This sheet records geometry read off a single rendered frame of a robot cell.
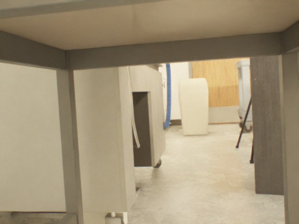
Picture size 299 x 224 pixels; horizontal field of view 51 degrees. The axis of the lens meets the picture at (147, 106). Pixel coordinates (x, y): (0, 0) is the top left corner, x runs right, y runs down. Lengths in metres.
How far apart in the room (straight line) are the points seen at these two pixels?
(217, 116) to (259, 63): 3.48
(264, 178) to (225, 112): 3.44
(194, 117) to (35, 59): 3.12
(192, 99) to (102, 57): 2.89
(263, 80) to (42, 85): 1.03
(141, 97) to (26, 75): 0.73
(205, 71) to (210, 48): 4.16
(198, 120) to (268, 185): 2.21
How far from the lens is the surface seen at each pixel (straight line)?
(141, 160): 1.77
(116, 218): 1.22
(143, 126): 1.74
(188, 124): 3.82
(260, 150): 1.67
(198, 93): 3.77
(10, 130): 1.25
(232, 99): 5.08
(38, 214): 1.59
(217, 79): 5.06
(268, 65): 1.64
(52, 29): 0.71
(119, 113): 1.07
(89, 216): 1.37
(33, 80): 1.19
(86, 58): 0.97
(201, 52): 0.91
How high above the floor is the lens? 0.53
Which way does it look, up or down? 2 degrees down
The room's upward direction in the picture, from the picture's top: 3 degrees counter-clockwise
